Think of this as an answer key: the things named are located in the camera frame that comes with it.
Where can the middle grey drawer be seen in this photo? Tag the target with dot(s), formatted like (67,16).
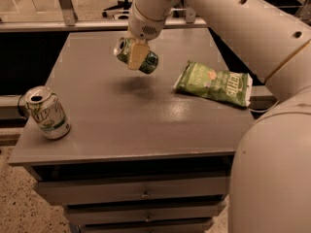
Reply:
(153,211)

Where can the top grey drawer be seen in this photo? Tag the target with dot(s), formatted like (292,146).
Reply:
(96,192)

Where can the white 7UP soda can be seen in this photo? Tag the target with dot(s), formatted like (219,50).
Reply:
(47,111)

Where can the green chip bag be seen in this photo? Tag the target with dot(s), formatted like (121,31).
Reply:
(223,86)

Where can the grey drawer cabinet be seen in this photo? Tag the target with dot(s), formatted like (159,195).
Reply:
(132,127)

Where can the metal railing beam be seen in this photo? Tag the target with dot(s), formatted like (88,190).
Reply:
(89,25)

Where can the dark green soda can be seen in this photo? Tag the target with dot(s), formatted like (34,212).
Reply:
(121,52)

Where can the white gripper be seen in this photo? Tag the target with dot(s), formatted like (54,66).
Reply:
(145,24)

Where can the bottom grey drawer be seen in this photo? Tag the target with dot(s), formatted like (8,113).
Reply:
(190,225)

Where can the grey drawer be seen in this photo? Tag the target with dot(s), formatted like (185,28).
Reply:
(153,211)
(96,192)
(190,225)

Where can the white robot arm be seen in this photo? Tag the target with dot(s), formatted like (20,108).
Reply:
(270,182)

